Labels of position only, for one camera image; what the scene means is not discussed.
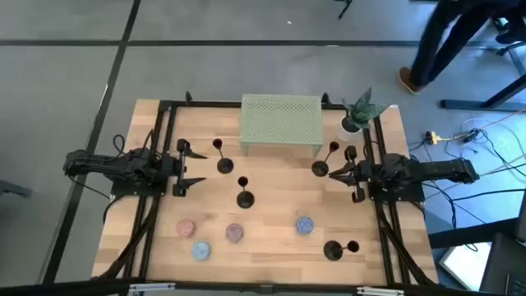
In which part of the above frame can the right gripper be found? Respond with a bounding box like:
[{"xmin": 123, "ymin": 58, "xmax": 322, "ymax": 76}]
[{"xmin": 328, "ymin": 145, "xmax": 371, "ymax": 204}]

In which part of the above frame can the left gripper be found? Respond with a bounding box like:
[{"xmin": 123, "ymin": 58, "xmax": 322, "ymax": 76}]
[{"xmin": 167, "ymin": 138, "xmax": 209, "ymax": 197}]

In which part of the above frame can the black candle stick holder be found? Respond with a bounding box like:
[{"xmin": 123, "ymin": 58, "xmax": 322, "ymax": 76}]
[
  {"xmin": 311, "ymin": 141, "xmax": 340, "ymax": 178},
  {"xmin": 236, "ymin": 176, "xmax": 256, "ymax": 210},
  {"xmin": 211, "ymin": 138, "xmax": 235, "ymax": 175},
  {"xmin": 322, "ymin": 239, "xmax": 361, "ymax": 262}
]

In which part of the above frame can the pink round tin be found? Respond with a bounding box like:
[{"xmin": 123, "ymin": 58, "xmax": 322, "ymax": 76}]
[{"xmin": 176, "ymin": 219, "xmax": 197, "ymax": 238}]

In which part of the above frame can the purple round tin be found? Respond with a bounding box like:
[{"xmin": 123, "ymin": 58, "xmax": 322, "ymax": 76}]
[{"xmin": 224, "ymin": 223, "xmax": 245, "ymax": 243}]

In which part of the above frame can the light blue round tin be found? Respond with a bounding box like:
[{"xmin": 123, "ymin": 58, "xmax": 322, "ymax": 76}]
[{"xmin": 191, "ymin": 240, "xmax": 212, "ymax": 261}]

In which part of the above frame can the snake plant in white pot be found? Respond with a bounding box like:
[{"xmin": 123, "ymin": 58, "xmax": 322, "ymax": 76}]
[{"xmin": 336, "ymin": 86, "xmax": 390, "ymax": 143}]

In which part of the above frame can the green perforated metal shelf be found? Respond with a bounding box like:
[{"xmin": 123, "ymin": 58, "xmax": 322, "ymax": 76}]
[{"xmin": 238, "ymin": 93, "xmax": 325, "ymax": 158}]

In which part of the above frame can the yellow power strip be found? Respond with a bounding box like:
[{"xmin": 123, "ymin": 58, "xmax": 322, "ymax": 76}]
[{"xmin": 425, "ymin": 130, "xmax": 449, "ymax": 146}]

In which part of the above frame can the black desk foot bar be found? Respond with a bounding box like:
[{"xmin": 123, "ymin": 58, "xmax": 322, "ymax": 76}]
[{"xmin": 427, "ymin": 217, "xmax": 519, "ymax": 250}]

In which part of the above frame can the black desk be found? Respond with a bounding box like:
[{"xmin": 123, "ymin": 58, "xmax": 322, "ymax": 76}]
[{"xmin": 440, "ymin": 73, "xmax": 526, "ymax": 112}]

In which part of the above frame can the white flat board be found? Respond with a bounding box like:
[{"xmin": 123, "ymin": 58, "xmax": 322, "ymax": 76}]
[{"xmin": 438, "ymin": 242, "xmax": 492, "ymax": 291}]

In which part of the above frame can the person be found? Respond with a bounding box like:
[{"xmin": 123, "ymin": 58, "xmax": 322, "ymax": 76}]
[
  {"xmin": 492, "ymin": 7, "xmax": 526, "ymax": 45},
  {"xmin": 399, "ymin": 0, "xmax": 519, "ymax": 95}
]

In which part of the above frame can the black tripod leg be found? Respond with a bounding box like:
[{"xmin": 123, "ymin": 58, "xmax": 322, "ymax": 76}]
[{"xmin": 333, "ymin": 0, "xmax": 354, "ymax": 20}]

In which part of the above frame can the grey chair leg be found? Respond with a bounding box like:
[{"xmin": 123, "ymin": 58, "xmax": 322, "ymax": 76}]
[{"xmin": 0, "ymin": 179, "xmax": 33, "ymax": 198}]

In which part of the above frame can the black cabinet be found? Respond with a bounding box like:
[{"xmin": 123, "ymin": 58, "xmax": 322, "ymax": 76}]
[{"xmin": 478, "ymin": 232, "xmax": 526, "ymax": 296}]

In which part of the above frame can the black office chair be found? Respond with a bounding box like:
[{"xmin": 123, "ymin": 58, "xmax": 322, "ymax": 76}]
[{"xmin": 491, "ymin": 40, "xmax": 526, "ymax": 57}]

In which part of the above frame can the silver aluminium bracket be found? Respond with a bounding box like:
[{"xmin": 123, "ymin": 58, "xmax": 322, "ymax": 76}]
[
  {"xmin": 356, "ymin": 285, "xmax": 406, "ymax": 296},
  {"xmin": 129, "ymin": 282, "xmax": 177, "ymax": 295}
]

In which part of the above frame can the black floor cable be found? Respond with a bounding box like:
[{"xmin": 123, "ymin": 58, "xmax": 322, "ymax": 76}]
[{"xmin": 422, "ymin": 180, "xmax": 526, "ymax": 231}]

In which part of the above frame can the beige floor cable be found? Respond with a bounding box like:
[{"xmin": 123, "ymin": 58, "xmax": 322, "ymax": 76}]
[{"xmin": 427, "ymin": 154, "xmax": 526, "ymax": 201}]

